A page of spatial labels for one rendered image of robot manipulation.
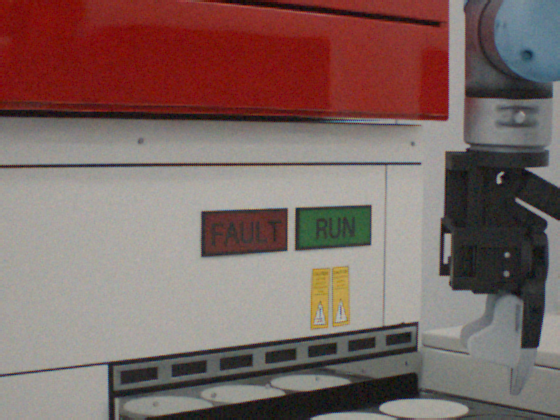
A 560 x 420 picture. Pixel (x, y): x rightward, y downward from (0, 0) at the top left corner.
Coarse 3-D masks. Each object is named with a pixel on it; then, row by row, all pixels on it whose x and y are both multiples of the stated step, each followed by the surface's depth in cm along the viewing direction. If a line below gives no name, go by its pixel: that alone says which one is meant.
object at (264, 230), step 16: (208, 224) 123; (224, 224) 125; (240, 224) 126; (256, 224) 128; (272, 224) 129; (208, 240) 123; (224, 240) 125; (240, 240) 126; (256, 240) 128; (272, 240) 129
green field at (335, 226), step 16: (368, 208) 139; (304, 224) 132; (320, 224) 134; (336, 224) 135; (352, 224) 137; (368, 224) 139; (304, 240) 132; (320, 240) 134; (336, 240) 135; (352, 240) 137; (368, 240) 139
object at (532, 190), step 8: (528, 176) 96; (536, 176) 96; (520, 184) 97; (528, 184) 96; (536, 184) 96; (544, 184) 96; (552, 184) 96; (520, 192) 97; (528, 192) 96; (536, 192) 96; (544, 192) 96; (552, 192) 96; (528, 200) 96; (536, 200) 96; (544, 200) 96; (552, 200) 96; (544, 208) 96; (552, 208) 97; (552, 216) 97
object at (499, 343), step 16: (496, 304) 98; (512, 304) 98; (496, 320) 98; (512, 320) 98; (480, 336) 98; (496, 336) 98; (512, 336) 98; (480, 352) 98; (496, 352) 98; (512, 352) 98; (528, 352) 97; (512, 368) 99; (528, 368) 98; (512, 384) 100
